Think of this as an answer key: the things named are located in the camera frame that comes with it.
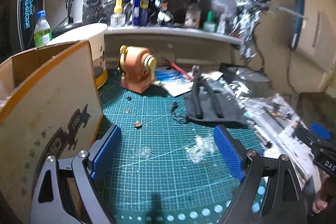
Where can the blue white booklet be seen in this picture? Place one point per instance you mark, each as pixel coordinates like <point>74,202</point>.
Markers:
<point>172,81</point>

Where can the black box with plastic bag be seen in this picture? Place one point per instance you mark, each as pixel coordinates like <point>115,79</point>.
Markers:
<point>256,81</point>

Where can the model kit instruction manual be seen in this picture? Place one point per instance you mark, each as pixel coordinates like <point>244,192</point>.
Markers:
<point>274,122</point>

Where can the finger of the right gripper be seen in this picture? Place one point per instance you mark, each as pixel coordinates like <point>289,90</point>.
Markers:
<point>320,131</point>

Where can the orange pencil sharpener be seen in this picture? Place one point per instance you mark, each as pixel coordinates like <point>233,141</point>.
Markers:
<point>137,66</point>

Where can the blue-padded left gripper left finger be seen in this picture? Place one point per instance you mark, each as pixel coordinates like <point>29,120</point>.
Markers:
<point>52,200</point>

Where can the white winged robot model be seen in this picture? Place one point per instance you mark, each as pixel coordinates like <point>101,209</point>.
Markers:
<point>247,18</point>

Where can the person's hand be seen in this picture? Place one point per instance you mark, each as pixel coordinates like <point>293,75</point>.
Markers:
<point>327,189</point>

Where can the dark grey cloth pouch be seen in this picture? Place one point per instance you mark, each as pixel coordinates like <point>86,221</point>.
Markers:
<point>206,105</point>

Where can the beige desk shelf riser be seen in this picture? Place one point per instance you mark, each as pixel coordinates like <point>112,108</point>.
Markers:
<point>183,46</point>

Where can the black handled nippers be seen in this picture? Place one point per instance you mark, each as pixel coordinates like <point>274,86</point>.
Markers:
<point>200,92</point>

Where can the red stick tool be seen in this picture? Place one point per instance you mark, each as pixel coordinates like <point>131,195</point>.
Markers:
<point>179,69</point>

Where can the green cutting mat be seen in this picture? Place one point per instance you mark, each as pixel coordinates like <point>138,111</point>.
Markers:
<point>164,171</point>

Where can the green label water bottle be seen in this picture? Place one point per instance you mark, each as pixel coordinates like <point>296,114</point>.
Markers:
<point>42,31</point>

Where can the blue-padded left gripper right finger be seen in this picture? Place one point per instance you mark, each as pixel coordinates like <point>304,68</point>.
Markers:
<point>283,200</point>

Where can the green cap bottle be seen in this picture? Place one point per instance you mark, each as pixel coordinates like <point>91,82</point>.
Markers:
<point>209,25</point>

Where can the cardboard box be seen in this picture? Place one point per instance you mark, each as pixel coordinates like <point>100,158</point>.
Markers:
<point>49,106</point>

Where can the yellow cap glue bottle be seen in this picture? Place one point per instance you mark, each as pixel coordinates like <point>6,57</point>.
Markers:
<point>118,18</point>

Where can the brown label bottle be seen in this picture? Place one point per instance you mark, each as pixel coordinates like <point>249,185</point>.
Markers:
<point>193,15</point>

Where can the blue yellow spray can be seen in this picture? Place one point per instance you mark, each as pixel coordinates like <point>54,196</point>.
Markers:
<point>139,12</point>

